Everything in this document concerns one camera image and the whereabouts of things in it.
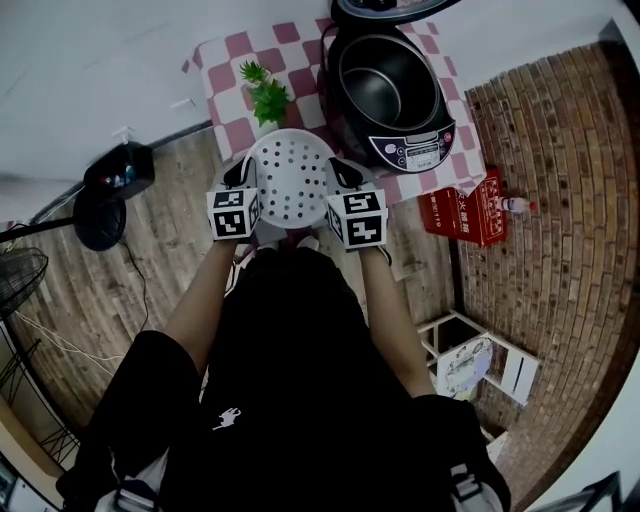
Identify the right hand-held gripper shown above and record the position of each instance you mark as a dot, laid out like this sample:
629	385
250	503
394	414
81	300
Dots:
360	220

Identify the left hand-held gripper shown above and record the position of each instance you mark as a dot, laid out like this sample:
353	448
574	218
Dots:
230	220

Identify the white perforated steamer tray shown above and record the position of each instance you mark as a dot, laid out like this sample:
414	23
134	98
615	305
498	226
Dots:
292	137

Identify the black pot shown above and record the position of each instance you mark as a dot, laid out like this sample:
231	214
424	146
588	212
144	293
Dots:
380	90

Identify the person's left forearm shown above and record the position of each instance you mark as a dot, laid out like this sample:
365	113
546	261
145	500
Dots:
200	310

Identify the person's right forearm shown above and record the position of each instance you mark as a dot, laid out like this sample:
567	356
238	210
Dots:
385	310

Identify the purple black rice cooker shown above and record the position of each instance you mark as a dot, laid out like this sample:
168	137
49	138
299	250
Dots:
415	155

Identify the person's right white shoe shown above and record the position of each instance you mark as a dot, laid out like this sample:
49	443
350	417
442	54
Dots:
307	243

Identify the green artificial plant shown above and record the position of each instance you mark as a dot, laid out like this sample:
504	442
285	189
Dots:
270	100

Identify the pink white checkered tablecloth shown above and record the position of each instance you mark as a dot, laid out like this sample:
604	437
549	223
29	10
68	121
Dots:
300	107

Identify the red fire equipment box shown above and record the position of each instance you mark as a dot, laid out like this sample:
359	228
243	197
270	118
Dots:
460	215

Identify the black waste bin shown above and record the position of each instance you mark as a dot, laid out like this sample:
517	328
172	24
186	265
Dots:
120	170

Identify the black standing fan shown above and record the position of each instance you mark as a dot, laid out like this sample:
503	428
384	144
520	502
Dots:
100	222

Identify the white bottle with red cap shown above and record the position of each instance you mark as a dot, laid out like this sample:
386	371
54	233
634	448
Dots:
515	204

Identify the person's black shirt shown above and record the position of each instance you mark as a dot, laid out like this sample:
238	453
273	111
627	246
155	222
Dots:
290	375

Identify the illustrated paper board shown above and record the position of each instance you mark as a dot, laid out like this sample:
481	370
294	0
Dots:
465	367

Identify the white folding chair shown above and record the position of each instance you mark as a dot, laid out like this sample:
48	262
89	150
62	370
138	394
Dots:
520	372

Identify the white wall socket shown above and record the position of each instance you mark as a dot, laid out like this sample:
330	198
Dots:
182	103
122	132

